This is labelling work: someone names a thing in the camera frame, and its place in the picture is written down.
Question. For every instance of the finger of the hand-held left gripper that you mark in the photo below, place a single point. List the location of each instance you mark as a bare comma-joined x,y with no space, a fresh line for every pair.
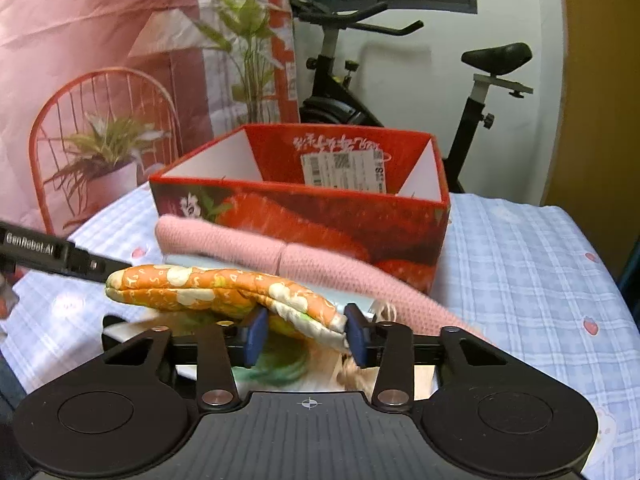
100,265

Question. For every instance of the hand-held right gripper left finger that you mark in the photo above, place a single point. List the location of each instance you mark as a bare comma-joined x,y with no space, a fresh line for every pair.
256,337

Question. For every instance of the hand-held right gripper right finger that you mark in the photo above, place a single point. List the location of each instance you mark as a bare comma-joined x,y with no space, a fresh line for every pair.
355,337

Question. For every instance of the orange patterned oven mitt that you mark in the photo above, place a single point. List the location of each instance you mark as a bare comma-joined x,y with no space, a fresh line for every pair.
200,285

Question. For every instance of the pink knitted cloth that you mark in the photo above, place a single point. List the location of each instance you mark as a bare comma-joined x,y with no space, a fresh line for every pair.
235,245

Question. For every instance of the red strawberry print box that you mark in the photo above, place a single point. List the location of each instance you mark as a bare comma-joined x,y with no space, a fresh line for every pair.
320,220

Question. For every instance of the blue checked blanket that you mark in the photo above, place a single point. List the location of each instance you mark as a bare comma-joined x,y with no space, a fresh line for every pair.
525,270

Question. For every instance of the pink printed backdrop poster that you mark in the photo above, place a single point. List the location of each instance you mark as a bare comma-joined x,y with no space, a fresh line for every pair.
100,60

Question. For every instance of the black exercise bike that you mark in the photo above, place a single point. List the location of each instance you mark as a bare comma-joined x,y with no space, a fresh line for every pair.
340,110

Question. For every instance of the wooden door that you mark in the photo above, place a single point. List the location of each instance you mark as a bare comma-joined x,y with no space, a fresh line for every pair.
600,85

